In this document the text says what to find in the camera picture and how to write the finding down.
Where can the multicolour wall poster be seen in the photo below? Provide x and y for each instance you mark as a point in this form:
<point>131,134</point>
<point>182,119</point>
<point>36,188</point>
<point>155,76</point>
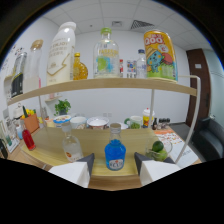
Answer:
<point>131,69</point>

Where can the white notebook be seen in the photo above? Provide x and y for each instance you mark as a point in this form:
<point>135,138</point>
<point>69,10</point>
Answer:
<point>188,155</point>

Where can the wide white bowl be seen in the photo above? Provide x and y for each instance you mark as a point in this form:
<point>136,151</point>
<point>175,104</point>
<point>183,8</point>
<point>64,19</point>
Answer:
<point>97,122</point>

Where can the black chair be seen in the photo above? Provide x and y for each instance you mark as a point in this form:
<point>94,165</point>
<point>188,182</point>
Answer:
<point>210,140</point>

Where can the clear bottle with green cap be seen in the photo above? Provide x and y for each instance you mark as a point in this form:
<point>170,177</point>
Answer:
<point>106,58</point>

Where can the orange pot with utensils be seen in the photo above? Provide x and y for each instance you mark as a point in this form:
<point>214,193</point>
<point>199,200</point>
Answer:
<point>31,123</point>

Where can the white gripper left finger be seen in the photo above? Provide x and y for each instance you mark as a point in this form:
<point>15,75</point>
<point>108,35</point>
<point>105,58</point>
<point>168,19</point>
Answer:
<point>70,171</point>

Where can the clear bottle with red label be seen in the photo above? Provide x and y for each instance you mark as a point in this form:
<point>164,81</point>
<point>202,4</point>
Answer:
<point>72,146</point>

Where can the tall white milk bottle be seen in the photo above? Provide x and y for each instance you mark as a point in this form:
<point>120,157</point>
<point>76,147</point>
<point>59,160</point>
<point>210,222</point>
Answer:
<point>61,56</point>

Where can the small clear blue-cap bottle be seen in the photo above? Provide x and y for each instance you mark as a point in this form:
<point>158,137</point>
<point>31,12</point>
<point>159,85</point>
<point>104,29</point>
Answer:
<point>141,66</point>

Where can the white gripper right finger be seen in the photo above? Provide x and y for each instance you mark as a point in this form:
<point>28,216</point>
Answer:
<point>158,170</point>

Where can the orange patterned leaflet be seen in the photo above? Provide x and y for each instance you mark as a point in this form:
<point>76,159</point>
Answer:
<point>168,136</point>

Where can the brown door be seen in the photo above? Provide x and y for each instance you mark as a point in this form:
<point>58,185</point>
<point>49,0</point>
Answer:
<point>198,86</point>

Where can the red wall poster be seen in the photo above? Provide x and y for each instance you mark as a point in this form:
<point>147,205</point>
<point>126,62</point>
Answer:
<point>121,68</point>

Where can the two-tier wooden shelf rack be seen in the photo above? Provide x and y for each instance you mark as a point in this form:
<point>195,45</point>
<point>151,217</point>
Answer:
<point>100,85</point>

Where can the square ceiling diffuser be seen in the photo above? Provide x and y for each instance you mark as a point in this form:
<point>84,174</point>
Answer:
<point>117,23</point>

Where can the green potted plant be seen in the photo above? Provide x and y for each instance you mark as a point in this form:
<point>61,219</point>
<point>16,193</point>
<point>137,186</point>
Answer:
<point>62,107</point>

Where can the blue-rim bowl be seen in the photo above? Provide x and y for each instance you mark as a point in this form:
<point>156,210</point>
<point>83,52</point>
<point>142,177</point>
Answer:
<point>62,120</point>

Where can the yellow cartoon drink can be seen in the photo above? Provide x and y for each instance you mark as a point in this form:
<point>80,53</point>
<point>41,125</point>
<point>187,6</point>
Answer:
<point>160,56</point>

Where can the red liquid bottle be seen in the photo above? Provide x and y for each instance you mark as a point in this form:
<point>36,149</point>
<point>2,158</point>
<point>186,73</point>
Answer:
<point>29,140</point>

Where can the blue liquid bottle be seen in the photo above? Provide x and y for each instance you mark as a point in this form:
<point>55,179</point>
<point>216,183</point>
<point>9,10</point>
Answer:
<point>115,155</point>

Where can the glass of green limes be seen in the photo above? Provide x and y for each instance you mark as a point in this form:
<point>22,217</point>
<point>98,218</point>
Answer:
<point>158,148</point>

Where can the amber syrup bottle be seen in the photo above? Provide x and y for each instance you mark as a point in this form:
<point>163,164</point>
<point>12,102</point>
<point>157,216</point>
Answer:
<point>80,70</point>

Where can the green and white mug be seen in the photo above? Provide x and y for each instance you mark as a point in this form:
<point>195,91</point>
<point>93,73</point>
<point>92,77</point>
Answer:
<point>135,122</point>

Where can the ceiling air vent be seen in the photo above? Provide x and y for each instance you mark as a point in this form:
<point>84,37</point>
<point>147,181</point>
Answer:
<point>141,24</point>

